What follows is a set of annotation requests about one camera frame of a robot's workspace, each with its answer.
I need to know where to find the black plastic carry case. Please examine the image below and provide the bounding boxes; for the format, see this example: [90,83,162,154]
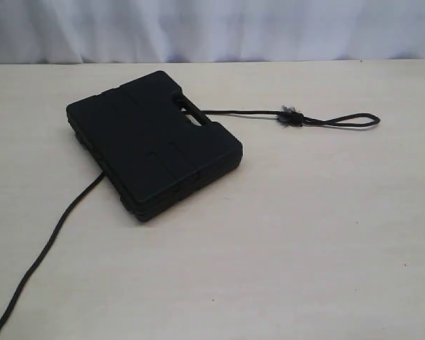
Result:
[66,70,243,222]

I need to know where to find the black cord with frayed knot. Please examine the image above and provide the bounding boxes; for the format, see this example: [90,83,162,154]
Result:
[0,107,380,340]

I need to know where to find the white backdrop curtain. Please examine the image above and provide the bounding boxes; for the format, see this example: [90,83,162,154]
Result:
[0,1,425,64]

